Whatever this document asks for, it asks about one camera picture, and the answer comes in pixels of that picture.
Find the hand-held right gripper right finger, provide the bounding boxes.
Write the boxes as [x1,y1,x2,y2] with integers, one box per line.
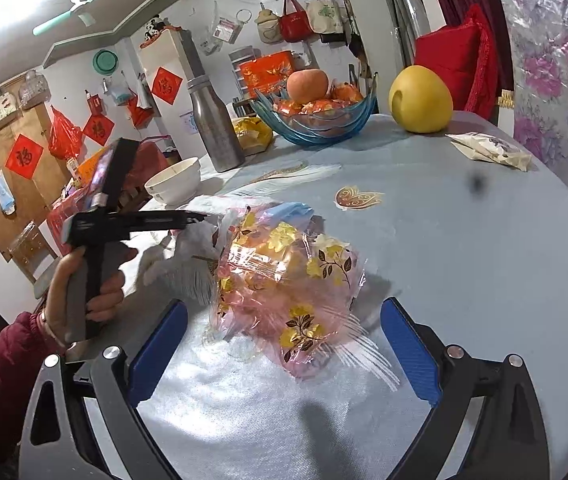
[380,297,550,480]

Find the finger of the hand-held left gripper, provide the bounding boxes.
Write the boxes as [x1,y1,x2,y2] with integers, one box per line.
[129,211,209,235]

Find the blue face mask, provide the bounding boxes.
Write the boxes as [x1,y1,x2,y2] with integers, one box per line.
[264,201,315,226]

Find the black white plush toy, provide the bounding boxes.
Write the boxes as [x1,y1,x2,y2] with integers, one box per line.
[142,16,165,43]

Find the red plastic table cover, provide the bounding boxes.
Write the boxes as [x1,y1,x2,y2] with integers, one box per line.
[46,140,169,256]

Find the white ceramic bowl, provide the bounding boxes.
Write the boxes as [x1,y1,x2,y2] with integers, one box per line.
[144,156,201,206]

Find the white plastic drawer unit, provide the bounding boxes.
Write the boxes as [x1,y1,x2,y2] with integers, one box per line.
[228,47,257,98]

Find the green ceiling fan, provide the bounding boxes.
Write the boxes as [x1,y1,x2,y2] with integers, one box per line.
[32,0,121,37]

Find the floral plastic sheet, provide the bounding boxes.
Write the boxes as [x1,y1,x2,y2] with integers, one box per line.
[486,0,568,241]

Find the beige printed handbag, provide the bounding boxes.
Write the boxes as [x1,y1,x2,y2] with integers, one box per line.
[0,87,20,133]

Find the yellow snack bag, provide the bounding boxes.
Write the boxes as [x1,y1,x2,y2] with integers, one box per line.
[231,116,275,157]

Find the wooden chair grey cushion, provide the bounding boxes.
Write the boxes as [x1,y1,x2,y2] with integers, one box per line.
[9,220,60,301]

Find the orange cardboard box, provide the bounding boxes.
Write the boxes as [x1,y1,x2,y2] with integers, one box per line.
[76,152,115,186]

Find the red tote bag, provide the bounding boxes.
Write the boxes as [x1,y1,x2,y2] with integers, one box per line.
[279,0,315,43]

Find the white refrigerator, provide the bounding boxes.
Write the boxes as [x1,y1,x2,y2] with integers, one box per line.
[139,29,205,161]

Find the red pillow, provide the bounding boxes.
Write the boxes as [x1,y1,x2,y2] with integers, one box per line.
[414,4,499,121]

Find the red diamond paper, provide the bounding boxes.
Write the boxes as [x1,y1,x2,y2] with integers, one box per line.
[82,115,115,147]
[5,134,45,180]
[150,66,183,106]

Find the white tissue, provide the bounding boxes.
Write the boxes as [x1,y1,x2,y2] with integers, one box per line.
[144,222,225,306]

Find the green plastic basin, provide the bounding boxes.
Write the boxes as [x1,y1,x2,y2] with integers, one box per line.
[92,49,118,75]

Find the pile of orange wrapped snacks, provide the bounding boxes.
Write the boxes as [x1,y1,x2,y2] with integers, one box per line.
[271,85,365,117]

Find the person's left hand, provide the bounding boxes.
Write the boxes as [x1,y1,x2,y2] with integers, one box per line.
[44,249,127,348]

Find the pink floral cellophane wrapper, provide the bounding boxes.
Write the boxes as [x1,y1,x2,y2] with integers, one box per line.
[209,205,367,383]

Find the blue white mask pack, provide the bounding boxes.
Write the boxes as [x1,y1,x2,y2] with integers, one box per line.
[0,170,17,216]

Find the white printed packet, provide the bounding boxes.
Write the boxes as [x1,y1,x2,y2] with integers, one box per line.
[445,131,533,172]

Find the yellow pomelo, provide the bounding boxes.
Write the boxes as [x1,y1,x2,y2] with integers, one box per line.
[389,65,453,134]

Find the person's left forearm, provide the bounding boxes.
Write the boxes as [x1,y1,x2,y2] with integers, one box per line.
[0,310,72,461]

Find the beige round bag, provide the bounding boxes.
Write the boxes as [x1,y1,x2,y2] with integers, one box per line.
[255,4,283,43]

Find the steel thermos bottle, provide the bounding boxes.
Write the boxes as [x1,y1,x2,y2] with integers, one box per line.
[178,30,245,173]

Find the orange gift box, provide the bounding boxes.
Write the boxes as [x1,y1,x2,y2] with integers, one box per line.
[239,51,297,98]

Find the hanging clear plastic bags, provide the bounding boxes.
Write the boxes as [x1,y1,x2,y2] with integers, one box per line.
[209,2,245,56]

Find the clear plastic handbag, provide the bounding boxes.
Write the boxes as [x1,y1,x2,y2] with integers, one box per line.
[18,70,50,110]

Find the white tote bag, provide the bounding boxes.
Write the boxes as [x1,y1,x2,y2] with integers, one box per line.
[306,0,345,35]

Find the red plastic bag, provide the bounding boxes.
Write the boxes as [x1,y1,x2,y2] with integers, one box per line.
[48,106,84,161]

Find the blue glass fruit bowl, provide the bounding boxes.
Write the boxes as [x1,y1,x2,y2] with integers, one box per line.
[249,72,379,147]

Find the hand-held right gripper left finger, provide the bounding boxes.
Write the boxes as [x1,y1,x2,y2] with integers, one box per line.
[18,299,189,480]

